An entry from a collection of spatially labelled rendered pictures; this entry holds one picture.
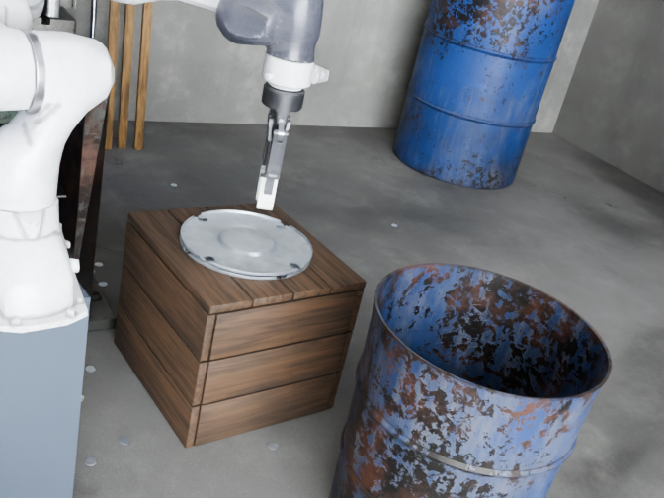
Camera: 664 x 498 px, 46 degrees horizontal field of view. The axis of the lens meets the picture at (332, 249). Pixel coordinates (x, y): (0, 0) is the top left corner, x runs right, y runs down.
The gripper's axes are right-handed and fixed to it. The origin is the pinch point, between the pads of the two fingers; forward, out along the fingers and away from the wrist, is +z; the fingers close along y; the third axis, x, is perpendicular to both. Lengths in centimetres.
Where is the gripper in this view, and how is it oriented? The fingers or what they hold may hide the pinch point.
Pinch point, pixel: (266, 188)
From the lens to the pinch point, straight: 150.8
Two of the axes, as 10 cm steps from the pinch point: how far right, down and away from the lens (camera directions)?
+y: 1.3, 4.7, -8.8
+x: 9.7, 1.2, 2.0
